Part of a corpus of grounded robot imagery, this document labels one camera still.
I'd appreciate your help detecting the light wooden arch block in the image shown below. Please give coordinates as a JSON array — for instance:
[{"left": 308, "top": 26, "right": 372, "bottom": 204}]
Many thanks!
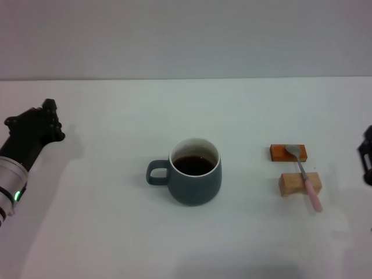
[{"left": 278, "top": 171, "right": 323, "bottom": 198}]

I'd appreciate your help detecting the orange brown wooden block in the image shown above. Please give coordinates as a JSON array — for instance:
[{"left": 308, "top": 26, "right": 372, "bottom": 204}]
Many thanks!
[{"left": 269, "top": 144, "right": 308, "bottom": 163}]

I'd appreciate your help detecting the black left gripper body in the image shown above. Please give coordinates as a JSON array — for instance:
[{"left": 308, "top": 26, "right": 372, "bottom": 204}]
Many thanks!
[{"left": 0, "top": 108, "right": 59, "bottom": 172}]

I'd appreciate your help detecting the dark coffee liquid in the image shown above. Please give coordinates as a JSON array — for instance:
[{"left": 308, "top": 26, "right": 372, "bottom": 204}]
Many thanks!
[{"left": 173, "top": 156, "right": 216, "bottom": 177}]

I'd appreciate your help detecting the pink handled metal spoon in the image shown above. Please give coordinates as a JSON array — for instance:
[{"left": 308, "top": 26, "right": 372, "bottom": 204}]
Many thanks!
[{"left": 284, "top": 144, "right": 324, "bottom": 213}]

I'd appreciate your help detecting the grey ceramic mug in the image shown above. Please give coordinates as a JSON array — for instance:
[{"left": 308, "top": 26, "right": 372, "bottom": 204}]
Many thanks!
[{"left": 145, "top": 137, "right": 223, "bottom": 208}]

